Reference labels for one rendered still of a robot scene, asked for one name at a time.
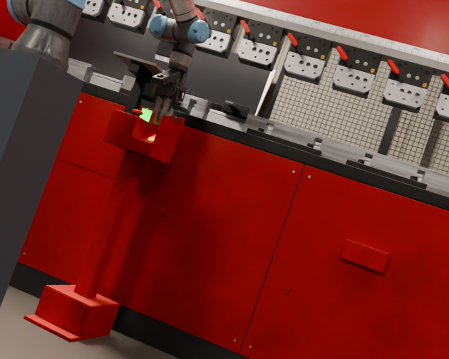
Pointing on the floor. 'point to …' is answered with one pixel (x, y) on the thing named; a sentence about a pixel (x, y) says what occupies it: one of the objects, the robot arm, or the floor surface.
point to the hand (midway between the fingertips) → (158, 118)
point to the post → (389, 131)
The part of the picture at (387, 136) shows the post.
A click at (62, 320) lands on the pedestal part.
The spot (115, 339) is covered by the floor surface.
